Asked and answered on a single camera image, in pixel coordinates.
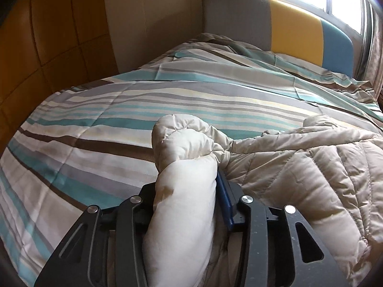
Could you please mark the brown wooden wardrobe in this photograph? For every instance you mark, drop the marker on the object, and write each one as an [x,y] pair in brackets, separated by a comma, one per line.
[56,36]

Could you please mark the striped bed blanket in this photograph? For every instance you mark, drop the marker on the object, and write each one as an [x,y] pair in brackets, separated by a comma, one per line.
[125,116]

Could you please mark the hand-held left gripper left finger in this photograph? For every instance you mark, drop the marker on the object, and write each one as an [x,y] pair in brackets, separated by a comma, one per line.
[131,218]

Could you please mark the beige quilted puffer jacket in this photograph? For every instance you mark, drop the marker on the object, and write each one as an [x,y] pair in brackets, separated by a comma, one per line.
[269,185]

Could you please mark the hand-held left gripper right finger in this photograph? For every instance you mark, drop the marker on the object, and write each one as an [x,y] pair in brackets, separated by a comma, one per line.
[225,200]

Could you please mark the grey yellow blue headboard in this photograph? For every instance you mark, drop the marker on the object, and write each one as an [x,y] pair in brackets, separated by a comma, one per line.
[296,27]

